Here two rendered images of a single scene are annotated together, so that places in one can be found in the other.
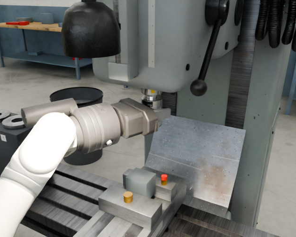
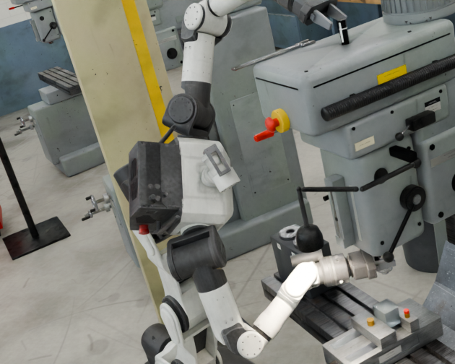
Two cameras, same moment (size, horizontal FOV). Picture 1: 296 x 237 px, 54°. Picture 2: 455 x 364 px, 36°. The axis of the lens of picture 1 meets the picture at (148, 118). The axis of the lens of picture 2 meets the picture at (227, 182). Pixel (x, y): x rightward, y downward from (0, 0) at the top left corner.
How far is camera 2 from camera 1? 1.55 m
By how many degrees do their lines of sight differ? 38
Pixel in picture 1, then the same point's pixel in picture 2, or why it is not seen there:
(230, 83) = not seen: outside the picture
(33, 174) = (290, 297)
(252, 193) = not seen: outside the picture
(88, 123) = (326, 269)
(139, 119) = (363, 268)
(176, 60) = (371, 240)
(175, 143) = not seen: outside the picture
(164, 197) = (406, 328)
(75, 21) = (299, 237)
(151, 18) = (355, 214)
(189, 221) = (434, 354)
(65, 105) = (315, 255)
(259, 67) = not seen: outside the picture
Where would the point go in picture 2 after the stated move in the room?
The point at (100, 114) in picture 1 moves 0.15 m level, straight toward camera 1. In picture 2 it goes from (335, 263) to (319, 293)
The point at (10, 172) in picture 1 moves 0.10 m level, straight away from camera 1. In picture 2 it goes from (280, 294) to (281, 275)
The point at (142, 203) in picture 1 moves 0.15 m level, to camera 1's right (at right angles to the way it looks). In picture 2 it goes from (380, 328) to (428, 338)
